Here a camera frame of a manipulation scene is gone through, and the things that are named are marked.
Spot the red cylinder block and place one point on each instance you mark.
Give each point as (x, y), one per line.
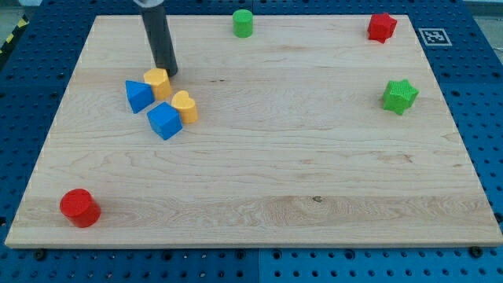
(80, 208)

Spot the yellow heart block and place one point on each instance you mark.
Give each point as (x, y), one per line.
(186, 106)

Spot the blue cube block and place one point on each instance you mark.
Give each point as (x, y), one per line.
(165, 120)

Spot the yellow pentagon block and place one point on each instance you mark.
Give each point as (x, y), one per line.
(159, 81)

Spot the blue triangle block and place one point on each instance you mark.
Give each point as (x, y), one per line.
(139, 95)

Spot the green cylinder block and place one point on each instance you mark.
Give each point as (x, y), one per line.
(242, 23)

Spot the green star block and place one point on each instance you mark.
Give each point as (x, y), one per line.
(399, 96)

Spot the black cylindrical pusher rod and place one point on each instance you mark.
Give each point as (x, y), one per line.
(154, 18)

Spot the red star block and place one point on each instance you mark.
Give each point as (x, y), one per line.
(381, 27)

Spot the white fiducial marker tag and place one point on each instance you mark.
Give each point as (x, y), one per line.
(435, 37)

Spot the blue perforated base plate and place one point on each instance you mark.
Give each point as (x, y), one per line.
(37, 72)

